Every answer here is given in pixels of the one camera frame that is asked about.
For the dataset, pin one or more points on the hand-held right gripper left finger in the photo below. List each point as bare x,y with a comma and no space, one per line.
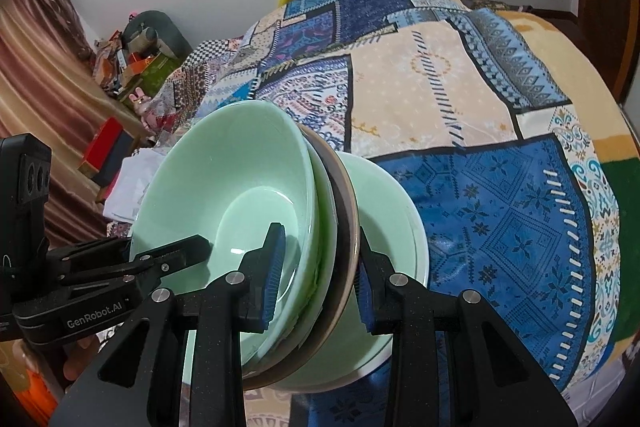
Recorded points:
275,277

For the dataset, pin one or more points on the pile of bags and clutter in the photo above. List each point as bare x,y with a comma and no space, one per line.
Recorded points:
112,62

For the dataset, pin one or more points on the green bowl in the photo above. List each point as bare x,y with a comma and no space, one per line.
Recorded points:
225,187

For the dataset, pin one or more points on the white plastic bag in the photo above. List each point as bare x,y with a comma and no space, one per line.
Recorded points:
130,187

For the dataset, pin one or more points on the brown striped curtain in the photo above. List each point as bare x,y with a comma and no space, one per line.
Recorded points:
40,72

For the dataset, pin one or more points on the patchwork printed blanket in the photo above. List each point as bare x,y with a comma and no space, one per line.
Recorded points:
450,82

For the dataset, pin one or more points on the green plate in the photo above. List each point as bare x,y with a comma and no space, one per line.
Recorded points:
385,217

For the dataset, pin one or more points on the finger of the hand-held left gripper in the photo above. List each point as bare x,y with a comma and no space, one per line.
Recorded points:
125,274
190,249

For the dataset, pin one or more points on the pink rabbit toy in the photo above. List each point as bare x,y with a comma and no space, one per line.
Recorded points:
140,99

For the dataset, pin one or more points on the dark patterned cloth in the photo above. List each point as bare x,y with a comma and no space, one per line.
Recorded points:
490,3

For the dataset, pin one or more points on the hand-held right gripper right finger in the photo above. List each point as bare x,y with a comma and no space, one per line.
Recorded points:
365,307

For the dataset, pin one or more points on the red box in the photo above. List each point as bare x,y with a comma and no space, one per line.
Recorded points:
102,144

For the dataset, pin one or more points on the grey plush pillow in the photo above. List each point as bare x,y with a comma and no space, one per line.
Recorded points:
167,32

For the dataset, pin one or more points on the green bag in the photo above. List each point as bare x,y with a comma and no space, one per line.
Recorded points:
160,74

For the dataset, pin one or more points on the wooden room door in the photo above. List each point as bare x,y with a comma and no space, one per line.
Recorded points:
600,7

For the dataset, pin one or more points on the person's left hand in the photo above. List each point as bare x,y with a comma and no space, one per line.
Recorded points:
77,359

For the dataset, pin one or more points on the brown plate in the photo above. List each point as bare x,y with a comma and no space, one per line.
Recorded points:
342,207

